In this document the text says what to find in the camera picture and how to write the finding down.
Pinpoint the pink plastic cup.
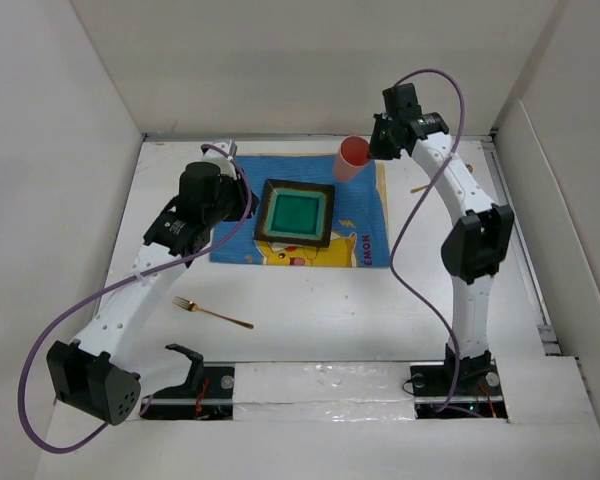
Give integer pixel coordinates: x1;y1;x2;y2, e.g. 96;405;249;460
332;136;371;183

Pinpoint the green square ceramic plate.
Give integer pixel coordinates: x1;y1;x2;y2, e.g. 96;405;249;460
253;179;336;247

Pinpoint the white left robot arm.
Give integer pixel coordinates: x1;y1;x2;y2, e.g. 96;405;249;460
46;159;253;425

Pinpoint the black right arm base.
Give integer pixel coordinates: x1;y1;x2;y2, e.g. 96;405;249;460
402;346;508;420

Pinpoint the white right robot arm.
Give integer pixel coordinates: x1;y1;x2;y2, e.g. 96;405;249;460
370;83;514;397

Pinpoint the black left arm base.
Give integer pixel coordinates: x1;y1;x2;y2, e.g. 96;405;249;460
138;343;236;421

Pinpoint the gold spoon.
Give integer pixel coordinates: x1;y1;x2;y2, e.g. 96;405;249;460
410;164;474;194

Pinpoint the gold fork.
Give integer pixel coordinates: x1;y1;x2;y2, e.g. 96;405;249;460
172;296;255;330

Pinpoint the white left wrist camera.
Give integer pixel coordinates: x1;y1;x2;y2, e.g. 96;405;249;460
201;140;237;169

